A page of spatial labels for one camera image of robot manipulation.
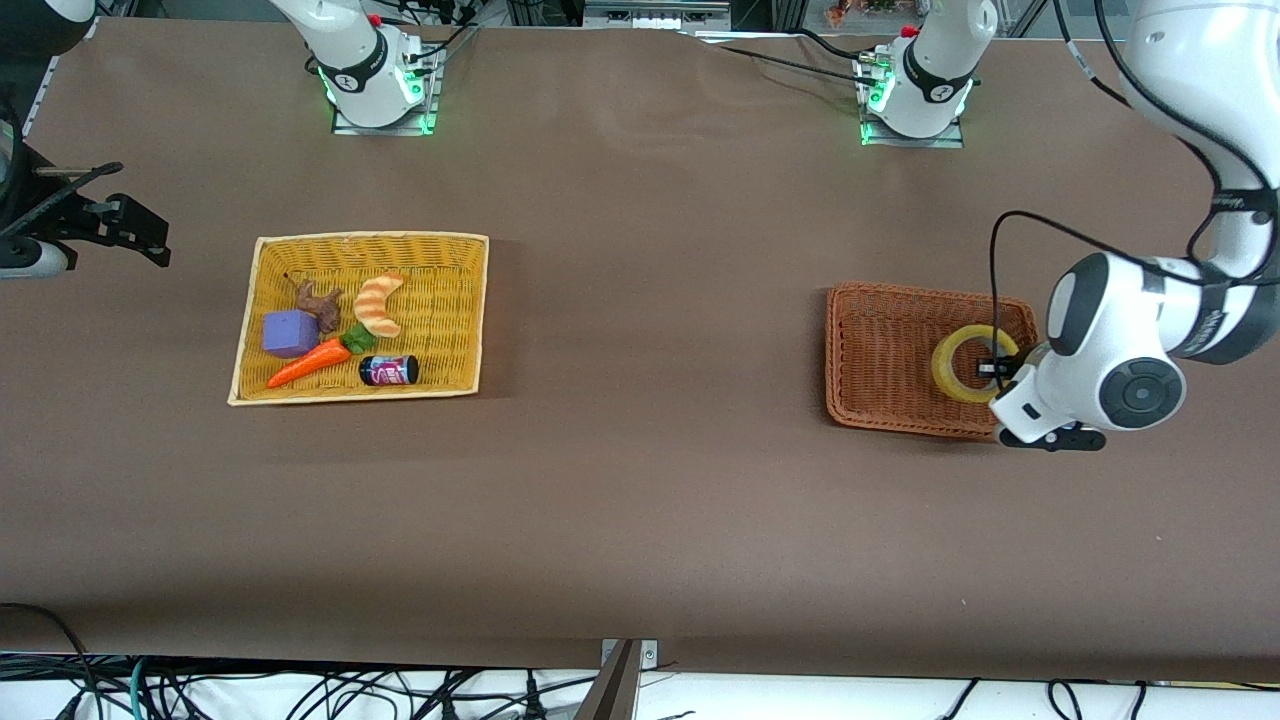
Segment brown wicker basket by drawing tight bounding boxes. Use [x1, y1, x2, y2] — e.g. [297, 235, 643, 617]
[825, 282, 1048, 443]

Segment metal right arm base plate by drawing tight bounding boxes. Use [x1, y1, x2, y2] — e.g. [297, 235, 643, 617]
[331, 42, 439, 136]

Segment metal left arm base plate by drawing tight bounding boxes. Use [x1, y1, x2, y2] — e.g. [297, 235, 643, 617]
[859, 52, 967, 149]

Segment brown toy root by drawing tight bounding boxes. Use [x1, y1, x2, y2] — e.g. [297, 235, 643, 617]
[284, 273, 344, 334]

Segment grey background equipment box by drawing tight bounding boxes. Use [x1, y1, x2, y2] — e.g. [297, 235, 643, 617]
[584, 0, 733, 31]

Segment yellow wicker basket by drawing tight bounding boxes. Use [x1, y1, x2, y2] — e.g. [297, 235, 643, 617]
[228, 232, 490, 407]

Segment clear yellowish tape roll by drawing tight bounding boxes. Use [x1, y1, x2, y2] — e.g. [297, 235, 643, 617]
[931, 325, 1022, 405]

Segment purple cube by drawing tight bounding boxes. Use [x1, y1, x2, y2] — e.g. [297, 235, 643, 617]
[262, 310, 321, 359]

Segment black table cable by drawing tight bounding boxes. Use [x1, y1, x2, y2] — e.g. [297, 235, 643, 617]
[790, 27, 881, 66]
[700, 42, 881, 86]

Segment black looped floor cable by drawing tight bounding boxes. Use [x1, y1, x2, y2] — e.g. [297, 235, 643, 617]
[0, 602, 99, 720]

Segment orange toy carrot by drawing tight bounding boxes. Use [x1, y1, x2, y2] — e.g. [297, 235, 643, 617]
[267, 323, 378, 390]

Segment toy croissant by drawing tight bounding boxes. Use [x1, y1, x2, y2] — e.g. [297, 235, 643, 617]
[353, 272, 406, 339]

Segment metal table edge bracket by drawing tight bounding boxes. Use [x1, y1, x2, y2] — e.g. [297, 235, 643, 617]
[575, 638, 660, 720]

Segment dark soda can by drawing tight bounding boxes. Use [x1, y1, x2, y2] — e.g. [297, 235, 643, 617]
[359, 355, 420, 388]

